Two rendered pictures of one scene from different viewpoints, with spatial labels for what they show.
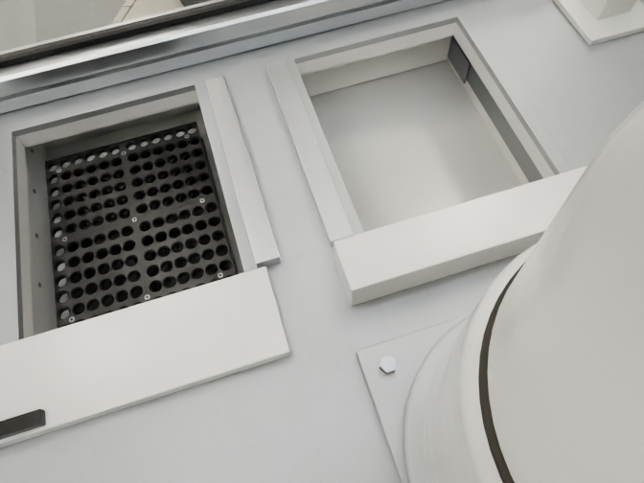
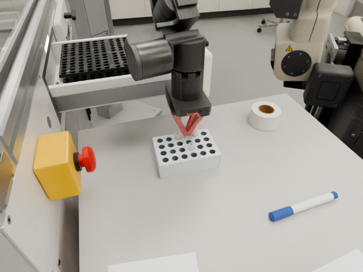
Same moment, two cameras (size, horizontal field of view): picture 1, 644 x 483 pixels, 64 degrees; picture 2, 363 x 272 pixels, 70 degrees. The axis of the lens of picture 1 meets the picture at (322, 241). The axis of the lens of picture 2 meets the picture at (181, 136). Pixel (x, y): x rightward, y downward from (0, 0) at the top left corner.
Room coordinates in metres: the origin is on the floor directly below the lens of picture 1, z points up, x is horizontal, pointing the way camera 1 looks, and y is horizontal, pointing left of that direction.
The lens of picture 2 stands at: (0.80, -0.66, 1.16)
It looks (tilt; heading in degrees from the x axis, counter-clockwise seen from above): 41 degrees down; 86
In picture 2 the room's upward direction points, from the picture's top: straight up
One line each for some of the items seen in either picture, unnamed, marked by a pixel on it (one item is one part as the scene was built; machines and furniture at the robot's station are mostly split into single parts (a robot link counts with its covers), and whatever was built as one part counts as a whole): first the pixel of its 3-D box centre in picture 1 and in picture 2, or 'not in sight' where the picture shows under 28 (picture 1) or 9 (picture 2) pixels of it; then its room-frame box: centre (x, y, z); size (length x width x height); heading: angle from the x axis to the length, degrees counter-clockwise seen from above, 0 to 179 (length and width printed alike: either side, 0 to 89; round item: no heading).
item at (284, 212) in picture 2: not in sight; (304, 205); (1.04, -0.41, 0.77); 0.14 x 0.02 x 0.02; 15
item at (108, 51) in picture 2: not in sight; (111, 64); (0.68, -0.04, 0.87); 0.22 x 0.18 x 0.06; 13
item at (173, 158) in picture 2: not in sight; (185, 152); (0.84, -0.28, 0.78); 0.12 x 0.08 x 0.04; 10
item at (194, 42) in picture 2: not in sight; (184, 52); (0.84, -0.25, 0.98); 0.07 x 0.06 x 0.07; 23
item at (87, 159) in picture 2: not in sight; (85, 160); (0.68, -0.38, 0.88); 0.04 x 0.03 x 0.04; 103
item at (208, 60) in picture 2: not in sight; (187, 53); (0.87, 0.00, 0.87); 0.29 x 0.02 x 0.11; 103
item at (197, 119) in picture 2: not in sight; (185, 114); (0.84, -0.24, 0.85); 0.07 x 0.07 x 0.09; 9
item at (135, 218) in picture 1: (145, 234); not in sight; (0.29, 0.20, 0.87); 0.22 x 0.18 x 0.06; 13
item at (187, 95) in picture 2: not in sight; (187, 84); (0.85, -0.25, 0.92); 0.10 x 0.07 x 0.07; 100
